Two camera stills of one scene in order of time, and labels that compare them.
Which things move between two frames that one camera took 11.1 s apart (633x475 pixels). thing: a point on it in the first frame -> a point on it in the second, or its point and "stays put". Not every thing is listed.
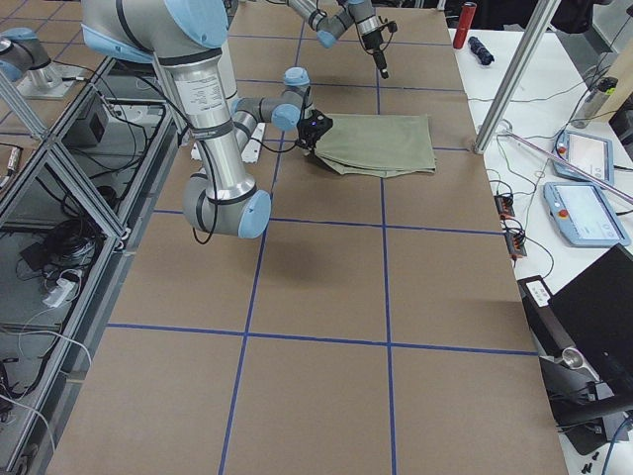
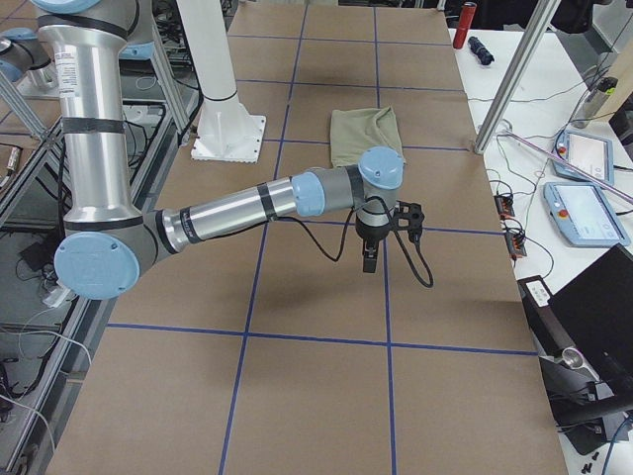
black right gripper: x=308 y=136 -> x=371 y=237
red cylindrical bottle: x=465 y=23 stays put
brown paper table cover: x=378 y=327 stays put
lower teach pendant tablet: x=584 y=215 stays put
